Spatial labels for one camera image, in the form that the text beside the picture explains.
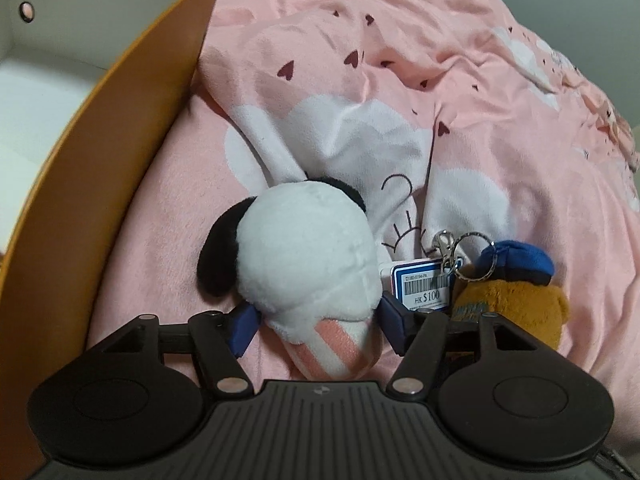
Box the orange storage box white inside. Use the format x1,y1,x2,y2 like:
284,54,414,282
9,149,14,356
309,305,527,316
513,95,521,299
0,0,229,480

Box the blue white price tag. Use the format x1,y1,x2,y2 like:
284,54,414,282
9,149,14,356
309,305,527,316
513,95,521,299
380,258,454,314

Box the white dog plush black ears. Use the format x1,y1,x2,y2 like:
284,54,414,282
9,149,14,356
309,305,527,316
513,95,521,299
197,177,385,382

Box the brown bear keychain blue cap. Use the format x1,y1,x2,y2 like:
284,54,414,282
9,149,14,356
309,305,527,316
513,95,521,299
432,230,572,357

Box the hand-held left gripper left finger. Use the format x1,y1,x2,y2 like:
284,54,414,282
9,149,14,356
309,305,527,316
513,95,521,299
89,304,259,398

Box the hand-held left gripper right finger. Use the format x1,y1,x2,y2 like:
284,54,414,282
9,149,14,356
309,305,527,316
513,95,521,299
380,293,549,398

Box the pink printed bed sheet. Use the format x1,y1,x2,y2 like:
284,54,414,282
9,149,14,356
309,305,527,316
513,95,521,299
95,0,640,461

